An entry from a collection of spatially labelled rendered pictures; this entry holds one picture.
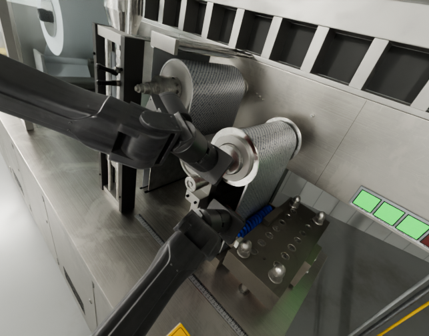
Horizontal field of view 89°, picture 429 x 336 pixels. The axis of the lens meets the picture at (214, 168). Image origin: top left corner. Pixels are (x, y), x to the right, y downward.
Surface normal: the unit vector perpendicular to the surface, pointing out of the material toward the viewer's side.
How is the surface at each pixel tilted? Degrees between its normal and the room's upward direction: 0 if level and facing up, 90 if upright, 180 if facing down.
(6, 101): 101
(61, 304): 0
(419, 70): 90
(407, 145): 90
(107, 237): 0
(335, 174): 90
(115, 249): 0
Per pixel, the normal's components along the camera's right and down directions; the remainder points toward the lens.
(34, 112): 0.05, 0.70
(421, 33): -0.66, 0.26
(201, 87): 0.75, 0.15
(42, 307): 0.24, -0.82
